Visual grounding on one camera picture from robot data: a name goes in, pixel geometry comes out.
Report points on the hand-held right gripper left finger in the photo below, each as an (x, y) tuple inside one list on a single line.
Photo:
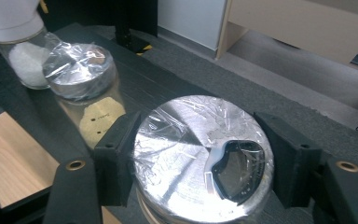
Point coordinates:
[(115, 161)]

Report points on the white-lidded glass jar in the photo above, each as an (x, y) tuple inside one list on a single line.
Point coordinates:
[(12, 18)]

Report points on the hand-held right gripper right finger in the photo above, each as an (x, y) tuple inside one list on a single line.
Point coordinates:
[(295, 161)]

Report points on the dark curtain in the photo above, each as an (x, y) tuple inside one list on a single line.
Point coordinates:
[(87, 12)]

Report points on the black metal shelf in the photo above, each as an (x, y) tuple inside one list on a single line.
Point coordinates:
[(143, 81)]

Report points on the silver-lidded jar brown powder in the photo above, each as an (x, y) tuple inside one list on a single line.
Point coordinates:
[(180, 140)]

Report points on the silver-lidded jar yellow powder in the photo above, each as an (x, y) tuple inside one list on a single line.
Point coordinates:
[(77, 71)]

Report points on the black stand with striped base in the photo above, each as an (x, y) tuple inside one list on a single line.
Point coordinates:
[(127, 34)]

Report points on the white panel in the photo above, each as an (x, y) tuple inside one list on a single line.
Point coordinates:
[(192, 18)]

